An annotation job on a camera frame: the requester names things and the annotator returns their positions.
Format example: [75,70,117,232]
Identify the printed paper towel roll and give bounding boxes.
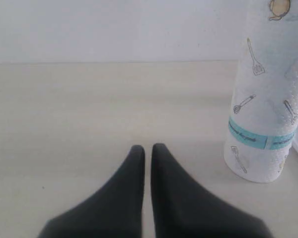
[223,0,298,183]

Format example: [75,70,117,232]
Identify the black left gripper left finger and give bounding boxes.
[39,145,145,238]

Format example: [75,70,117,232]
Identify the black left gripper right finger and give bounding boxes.
[150,143,263,238]

